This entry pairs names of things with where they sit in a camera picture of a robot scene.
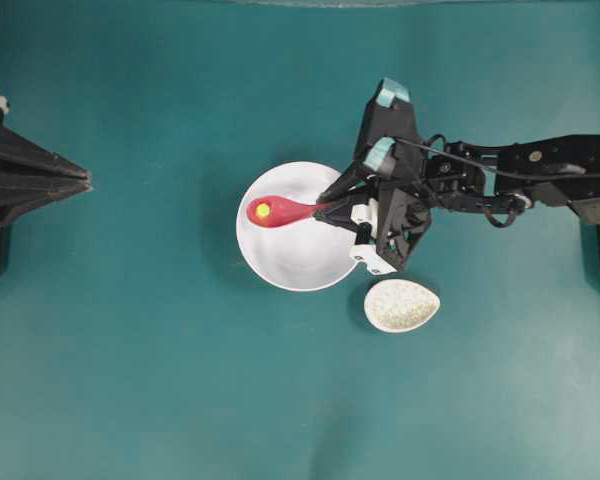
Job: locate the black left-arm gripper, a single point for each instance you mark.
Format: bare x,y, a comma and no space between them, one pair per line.
20,196

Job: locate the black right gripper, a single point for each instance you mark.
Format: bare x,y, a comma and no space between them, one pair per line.
380,196

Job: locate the red spoon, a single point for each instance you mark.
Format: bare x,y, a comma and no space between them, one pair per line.
283,211

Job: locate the yellow hexagonal prism block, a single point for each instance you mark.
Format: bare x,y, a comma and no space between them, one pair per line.
263,210

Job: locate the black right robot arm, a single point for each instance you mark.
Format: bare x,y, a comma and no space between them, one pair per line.
503,182

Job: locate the large white bowl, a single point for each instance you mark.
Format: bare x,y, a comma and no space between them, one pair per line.
305,256

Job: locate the small crackle-pattern dish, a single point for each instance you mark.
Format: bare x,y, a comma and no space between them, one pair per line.
399,306

